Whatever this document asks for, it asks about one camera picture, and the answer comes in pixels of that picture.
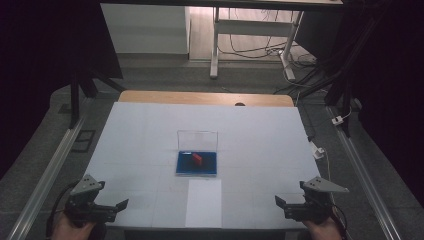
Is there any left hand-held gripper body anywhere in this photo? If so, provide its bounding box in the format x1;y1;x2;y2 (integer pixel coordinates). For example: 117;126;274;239
64;173;118;224

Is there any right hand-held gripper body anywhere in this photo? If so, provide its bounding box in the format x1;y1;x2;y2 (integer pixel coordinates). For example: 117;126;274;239
283;176;350;225

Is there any blue ink pad box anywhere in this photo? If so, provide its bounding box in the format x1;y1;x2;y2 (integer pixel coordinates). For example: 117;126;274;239
175;129;219;178

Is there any person's right hand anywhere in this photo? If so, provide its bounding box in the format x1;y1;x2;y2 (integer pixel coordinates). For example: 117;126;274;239
301;215;343;240

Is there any person's left hand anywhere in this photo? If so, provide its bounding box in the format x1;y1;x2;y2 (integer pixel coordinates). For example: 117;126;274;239
50;213;98;240

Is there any large white power adapter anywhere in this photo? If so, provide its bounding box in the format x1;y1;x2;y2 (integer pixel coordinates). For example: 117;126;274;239
311;141;326;161

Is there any white table cover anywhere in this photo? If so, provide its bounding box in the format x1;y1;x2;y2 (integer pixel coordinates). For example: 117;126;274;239
79;101;323;231

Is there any white paper sheet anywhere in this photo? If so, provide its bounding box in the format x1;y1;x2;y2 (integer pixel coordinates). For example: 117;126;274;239
185;179;223;229

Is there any black stand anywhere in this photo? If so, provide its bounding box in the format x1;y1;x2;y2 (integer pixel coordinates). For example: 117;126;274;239
324;74;355;138
68;64;126;130

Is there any wooden table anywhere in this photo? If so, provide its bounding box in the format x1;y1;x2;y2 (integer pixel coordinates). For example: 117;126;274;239
118;89;295;108

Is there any black curtain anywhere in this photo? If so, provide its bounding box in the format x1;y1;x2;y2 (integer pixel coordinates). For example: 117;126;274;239
294;0;424;208
0;0;124;181

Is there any white cabinet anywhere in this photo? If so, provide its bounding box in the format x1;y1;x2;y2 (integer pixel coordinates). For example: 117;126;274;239
100;3;192;55

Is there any thin white cable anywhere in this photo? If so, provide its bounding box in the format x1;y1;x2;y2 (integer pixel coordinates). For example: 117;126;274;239
321;148;335;201

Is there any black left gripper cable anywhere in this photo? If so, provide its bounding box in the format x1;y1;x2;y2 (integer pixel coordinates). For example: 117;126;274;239
45;179;81;240

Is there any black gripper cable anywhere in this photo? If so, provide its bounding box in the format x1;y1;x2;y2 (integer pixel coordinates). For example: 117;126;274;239
45;179;81;240
330;201;350;240

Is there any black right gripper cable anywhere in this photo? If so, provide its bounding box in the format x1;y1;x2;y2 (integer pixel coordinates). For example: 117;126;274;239
330;201;350;240

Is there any aluminium rail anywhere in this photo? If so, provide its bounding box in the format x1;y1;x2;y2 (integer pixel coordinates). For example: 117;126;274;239
324;105;404;240
5;98;93;240

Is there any black floor frame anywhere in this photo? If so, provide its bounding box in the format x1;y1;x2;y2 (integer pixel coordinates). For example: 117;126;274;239
71;129;97;154

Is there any bundle of floor cables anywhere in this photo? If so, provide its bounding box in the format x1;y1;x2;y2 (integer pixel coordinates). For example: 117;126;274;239
218;8;318;69

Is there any white desk frame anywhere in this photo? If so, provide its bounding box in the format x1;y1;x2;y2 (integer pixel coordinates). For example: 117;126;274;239
209;6;305;82

